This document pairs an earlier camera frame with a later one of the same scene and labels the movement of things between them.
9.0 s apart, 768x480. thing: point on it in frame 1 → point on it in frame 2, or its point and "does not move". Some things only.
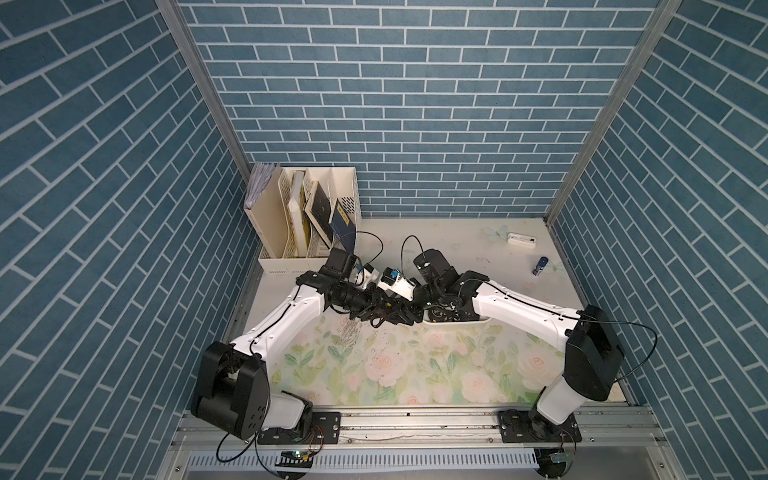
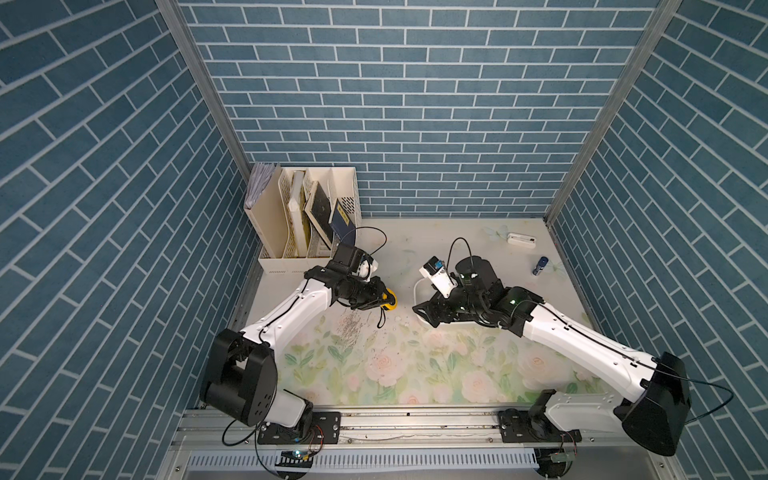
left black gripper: (371, 302) → (374, 297)
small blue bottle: (543, 261) does not move
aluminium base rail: (613, 444) does not move
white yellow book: (297, 210) does not move
